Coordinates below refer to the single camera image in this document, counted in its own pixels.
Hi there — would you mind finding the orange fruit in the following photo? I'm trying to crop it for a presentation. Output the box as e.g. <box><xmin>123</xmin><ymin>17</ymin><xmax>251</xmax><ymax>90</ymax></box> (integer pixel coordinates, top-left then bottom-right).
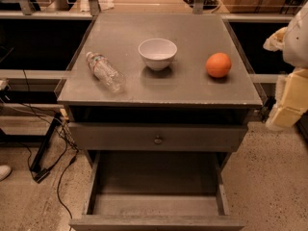
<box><xmin>205</xmin><ymin>53</ymin><xmax>232</xmax><ymax>78</ymax></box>

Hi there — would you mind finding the open middle drawer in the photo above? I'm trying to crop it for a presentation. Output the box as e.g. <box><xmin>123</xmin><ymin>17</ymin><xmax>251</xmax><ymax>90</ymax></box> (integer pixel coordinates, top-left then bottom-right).
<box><xmin>69</xmin><ymin>151</ymin><xmax>244</xmax><ymax>231</ymax></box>

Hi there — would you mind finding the clear plastic water bottle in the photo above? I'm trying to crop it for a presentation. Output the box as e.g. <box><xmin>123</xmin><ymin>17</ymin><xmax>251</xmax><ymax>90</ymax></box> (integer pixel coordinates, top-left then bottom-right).
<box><xmin>86</xmin><ymin>52</ymin><xmax>126</xmax><ymax>93</ymax></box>

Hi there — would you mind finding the white shoe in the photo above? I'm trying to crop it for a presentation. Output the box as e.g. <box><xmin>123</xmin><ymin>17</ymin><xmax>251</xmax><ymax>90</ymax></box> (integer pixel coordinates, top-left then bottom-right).
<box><xmin>0</xmin><ymin>165</ymin><xmax>12</xmax><ymax>181</ymax></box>

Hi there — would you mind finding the black cable coil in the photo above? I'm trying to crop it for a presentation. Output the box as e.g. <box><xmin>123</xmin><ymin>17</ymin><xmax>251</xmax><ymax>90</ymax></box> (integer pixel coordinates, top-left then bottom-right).
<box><xmin>176</xmin><ymin>0</ymin><xmax>221</xmax><ymax>12</ymax></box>

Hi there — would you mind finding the closed top drawer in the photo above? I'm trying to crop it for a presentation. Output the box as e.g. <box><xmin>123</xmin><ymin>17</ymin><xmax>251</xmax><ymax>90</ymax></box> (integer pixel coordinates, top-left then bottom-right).
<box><xmin>69</xmin><ymin>122</ymin><xmax>247</xmax><ymax>152</ymax></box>

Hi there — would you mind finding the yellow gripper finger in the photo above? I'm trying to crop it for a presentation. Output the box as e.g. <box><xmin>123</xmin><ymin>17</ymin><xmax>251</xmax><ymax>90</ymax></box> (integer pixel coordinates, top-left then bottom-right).
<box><xmin>263</xmin><ymin>27</ymin><xmax>287</xmax><ymax>52</ymax></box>
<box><xmin>266</xmin><ymin>68</ymin><xmax>308</xmax><ymax>131</ymax></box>

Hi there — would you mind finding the grey drawer cabinet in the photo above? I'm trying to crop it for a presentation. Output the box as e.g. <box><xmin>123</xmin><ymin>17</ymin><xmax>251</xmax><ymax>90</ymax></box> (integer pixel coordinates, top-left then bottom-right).
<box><xmin>59</xmin><ymin>13</ymin><xmax>262</xmax><ymax>231</ymax></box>

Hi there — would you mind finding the black floor cable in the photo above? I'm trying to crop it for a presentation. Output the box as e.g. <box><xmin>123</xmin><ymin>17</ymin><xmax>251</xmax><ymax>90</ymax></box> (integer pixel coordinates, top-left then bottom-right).
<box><xmin>0</xmin><ymin>69</ymin><xmax>80</xmax><ymax>220</ymax></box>

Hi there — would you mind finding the white bowl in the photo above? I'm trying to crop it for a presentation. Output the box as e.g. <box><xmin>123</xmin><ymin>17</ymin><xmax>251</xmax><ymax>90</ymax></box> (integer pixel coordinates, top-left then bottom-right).
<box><xmin>139</xmin><ymin>38</ymin><xmax>177</xmax><ymax>71</ymax></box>

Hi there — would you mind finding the white cloth on shelf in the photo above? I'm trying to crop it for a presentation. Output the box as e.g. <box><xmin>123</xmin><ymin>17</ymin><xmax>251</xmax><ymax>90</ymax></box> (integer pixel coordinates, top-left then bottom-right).
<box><xmin>77</xmin><ymin>0</ymin><xmax>115</xmax><ymax>12</ymax></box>

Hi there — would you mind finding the black table leg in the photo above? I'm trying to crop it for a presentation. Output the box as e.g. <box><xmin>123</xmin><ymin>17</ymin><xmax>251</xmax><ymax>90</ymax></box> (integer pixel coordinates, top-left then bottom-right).
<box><xmin>30</xmin><ymin>113</ymin><xmax>61</xmax><ymax>172</ymax></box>

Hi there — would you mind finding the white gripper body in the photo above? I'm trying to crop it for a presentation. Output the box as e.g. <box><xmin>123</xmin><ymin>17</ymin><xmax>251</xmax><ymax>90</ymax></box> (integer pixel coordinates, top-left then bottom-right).
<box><xmin>283</xmin><ymin>2</ymin><xmax>308</xmax><ymax>68</ymax></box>

